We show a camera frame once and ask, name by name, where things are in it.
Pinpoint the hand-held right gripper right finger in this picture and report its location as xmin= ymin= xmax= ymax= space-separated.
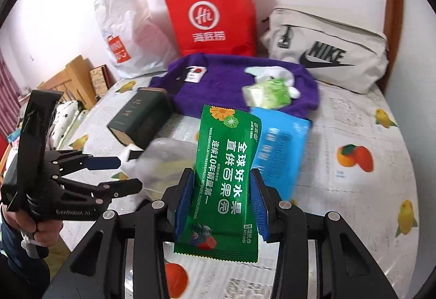
xmin=250 ymin=169 xmax=402 ymax=299

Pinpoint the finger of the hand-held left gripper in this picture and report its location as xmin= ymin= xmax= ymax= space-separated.
xmin=44 ymin=150 xmax=122 ymax=177
xmin=60 ymin=178 xmax=143 ymax=206

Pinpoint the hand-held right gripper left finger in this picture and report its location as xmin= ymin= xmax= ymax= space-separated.
xmin=44 ymin=168 xmax=196 ymax=299

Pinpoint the green wet wipes packet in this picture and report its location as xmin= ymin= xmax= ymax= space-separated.
xmin=174 ymin=104 xmax=263 ymax=264

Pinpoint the green white tissue packet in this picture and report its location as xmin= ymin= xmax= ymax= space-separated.
xmin=242 ymin=78 xmax=293 ymax=109

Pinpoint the purple fabric basket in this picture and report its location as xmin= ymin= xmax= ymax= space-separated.
xmin=150 ymin=54 xmax=320 ymax=120

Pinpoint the small red white packet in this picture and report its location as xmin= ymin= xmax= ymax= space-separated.
xmin=186 ymin=67 xmax=207 ymax=83

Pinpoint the person's left hand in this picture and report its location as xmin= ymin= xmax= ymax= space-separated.
xmin=1 ymin=208 xmax=63 ymax=248

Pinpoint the polka dot pillow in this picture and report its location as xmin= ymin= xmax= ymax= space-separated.
xmin=51 ymin=99 xmax=81 ymax=146

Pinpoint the dark green tin box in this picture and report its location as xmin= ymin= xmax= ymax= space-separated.
xmin=107 ymin=87 xmax=171 ymax=150

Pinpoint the blue tissue pack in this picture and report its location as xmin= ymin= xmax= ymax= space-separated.
xmin=252 ymin=107 xmax=312 ymax=199

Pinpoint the pink striped curtain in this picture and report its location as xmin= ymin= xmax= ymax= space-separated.
xmin=0 ymin=50 xmax=22 ymax=141

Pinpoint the patterned brown box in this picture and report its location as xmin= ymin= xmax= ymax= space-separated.
xmin=89 ymin=65 xmax=110 ymax=98

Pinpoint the fruit print tablecloth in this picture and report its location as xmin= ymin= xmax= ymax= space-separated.
xmin=44 ymin=79 xmax=419 ymax=299

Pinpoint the wooden headboard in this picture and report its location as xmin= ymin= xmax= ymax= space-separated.
xmin=37 ymin=54 xmax=113 ymax=109

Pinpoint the white plastic shopping bag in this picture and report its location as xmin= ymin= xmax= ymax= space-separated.
xmin=93 ymin=0 xmax=179 ymax=79

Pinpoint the grey waist bag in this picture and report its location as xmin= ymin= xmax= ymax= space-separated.
xmin=261 ymin=5 xmax=389 ymax=94

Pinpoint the wooden door frame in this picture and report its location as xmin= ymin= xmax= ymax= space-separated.
xmin=381 ymin=0 xmax=404 ymax=92

